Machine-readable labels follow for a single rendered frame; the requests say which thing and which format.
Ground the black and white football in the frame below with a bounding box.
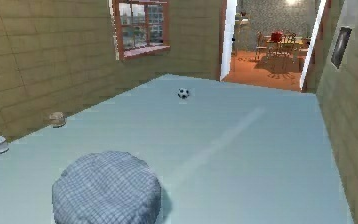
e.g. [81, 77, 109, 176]
[177, 87, 190, 100]

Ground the white room door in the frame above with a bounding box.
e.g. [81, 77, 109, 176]
[219, 0, 238, 81]

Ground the red framed window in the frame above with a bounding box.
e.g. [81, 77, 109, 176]
[112, 0, 171, 61]

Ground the wooden dining chair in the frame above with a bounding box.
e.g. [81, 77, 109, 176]
[254, 31, 270, 62]

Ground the grey checked round cushion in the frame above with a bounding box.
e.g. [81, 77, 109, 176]
[51, 150, 163, 224]

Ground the red box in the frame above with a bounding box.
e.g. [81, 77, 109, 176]
[270, 31, 284, 43]

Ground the wooden dining table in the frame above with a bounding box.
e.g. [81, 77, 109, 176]
[266, 35, 312, 68]

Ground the black framed wall picture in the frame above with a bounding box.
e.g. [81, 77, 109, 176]
[330, 26, 353, 70]

